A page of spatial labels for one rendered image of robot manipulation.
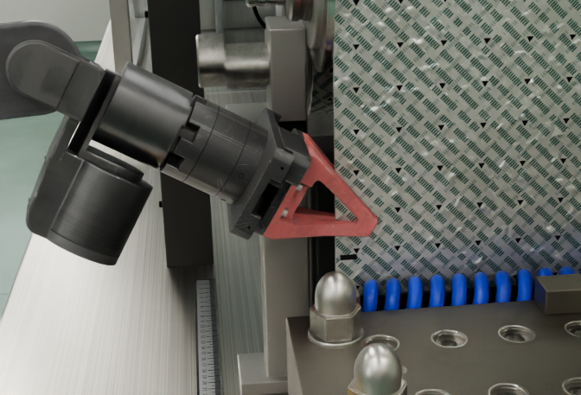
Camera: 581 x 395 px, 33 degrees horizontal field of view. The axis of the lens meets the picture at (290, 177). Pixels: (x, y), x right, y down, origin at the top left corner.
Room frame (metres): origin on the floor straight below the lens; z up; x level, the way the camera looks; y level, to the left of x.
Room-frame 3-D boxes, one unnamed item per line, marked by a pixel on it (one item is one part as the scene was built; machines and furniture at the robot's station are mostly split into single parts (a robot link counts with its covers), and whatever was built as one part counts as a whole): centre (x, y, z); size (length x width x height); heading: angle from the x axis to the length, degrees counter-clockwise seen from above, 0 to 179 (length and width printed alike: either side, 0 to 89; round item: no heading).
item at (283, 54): (0.74, 0.02, 1.05); 0.06 x 0.05 x 0.31; 95
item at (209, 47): (0.73, 0.06, 1.18); 0.04 x 0.02 x 0.04; 5
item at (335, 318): (0.57, -0.03, 1.05); 0.04 x 0.04 x 0.04
